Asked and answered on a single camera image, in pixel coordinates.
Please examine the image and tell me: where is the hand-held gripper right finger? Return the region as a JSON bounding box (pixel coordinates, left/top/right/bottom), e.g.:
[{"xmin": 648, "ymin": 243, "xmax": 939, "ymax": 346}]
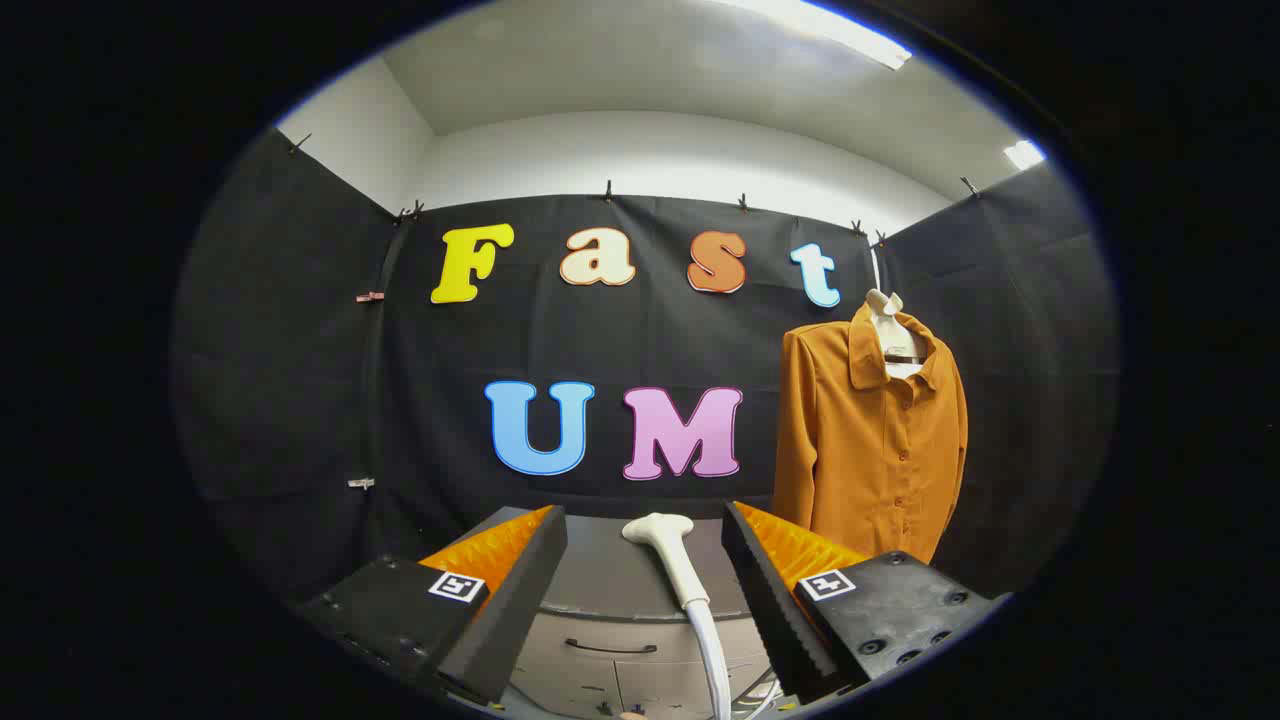
[{"xmin": 722, "ymin": 500, "xmax": 1011, "ymax": 706}]

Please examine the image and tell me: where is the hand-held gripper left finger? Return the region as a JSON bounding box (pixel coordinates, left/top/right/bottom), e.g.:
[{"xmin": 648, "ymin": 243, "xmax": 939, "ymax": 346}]
[{"xmin": 300, "ymin": 505, "xmax": 569, "ymax": 706}]

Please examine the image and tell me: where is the white garment steamer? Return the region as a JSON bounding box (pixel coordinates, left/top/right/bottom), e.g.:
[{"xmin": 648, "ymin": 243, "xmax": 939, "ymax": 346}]
[{"xmin": 622, "ymin": 513, "xmax": 733, "ymax": 720}]

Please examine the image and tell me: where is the orange button shirt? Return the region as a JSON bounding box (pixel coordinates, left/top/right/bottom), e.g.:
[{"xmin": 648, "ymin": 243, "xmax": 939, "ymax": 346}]
[{"xmin": 772, "ymin": 300, "xmax": 969, "ymax": 566}]

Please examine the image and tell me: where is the white clothes hanger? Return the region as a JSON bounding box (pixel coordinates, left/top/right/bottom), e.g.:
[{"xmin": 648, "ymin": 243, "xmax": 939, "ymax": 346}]
[{"xmin": 865, "ymin": 289, "xmax": 931, "ymax": 381}]

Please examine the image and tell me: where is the grey cabinet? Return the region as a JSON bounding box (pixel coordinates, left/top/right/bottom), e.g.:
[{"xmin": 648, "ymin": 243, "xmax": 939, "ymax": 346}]
[{"xmin": 480, "ymin": 505, "xmax": 801, "ymax": 720}]

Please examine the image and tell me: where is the long ceiling light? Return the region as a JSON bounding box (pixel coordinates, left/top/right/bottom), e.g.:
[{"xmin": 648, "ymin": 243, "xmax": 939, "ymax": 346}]
[{"xmin": 720, "ymin": 0, "xmax": 913, "ymax": 71}]

